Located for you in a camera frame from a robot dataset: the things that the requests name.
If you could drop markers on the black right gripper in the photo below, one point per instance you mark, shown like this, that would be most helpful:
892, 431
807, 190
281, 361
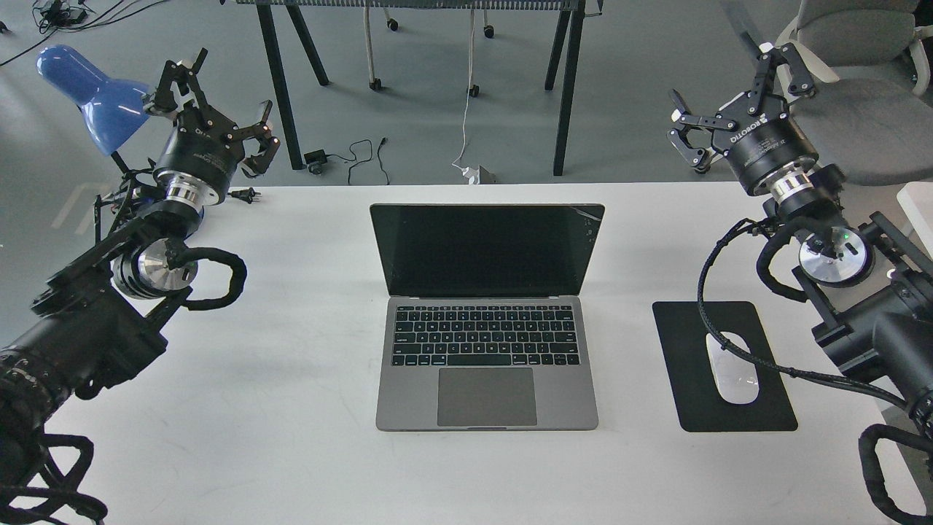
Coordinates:
765, 149

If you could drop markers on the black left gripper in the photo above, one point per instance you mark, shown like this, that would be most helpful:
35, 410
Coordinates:
201, 156

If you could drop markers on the grey laptop computer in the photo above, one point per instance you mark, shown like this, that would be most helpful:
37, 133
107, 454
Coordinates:
484, 328

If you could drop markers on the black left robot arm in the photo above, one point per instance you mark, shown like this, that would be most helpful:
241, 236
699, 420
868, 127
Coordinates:
100, 318

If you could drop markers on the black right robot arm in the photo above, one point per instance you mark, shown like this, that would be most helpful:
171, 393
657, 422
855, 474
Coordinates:
871, 285

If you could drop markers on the black power plug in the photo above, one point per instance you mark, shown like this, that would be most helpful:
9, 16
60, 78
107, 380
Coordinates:
247, 195

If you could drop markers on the blue desk lamp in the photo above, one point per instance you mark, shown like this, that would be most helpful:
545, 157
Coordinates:
112, 109

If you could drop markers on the grey office chair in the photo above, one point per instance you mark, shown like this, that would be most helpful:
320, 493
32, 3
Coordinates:
876, 131

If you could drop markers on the white side table corner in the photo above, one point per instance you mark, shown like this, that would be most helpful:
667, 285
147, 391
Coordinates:
915, 199

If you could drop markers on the white computer mouse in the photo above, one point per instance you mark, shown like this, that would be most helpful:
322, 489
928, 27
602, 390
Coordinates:
735, 379

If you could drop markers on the black mouse pad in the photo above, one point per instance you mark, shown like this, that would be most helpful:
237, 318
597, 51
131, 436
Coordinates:
683, 338

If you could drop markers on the black power adapter with cable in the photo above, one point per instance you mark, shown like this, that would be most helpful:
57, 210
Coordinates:
314, 161

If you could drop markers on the white rolling cart frame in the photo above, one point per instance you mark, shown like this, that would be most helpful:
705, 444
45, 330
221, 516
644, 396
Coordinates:
453, 54

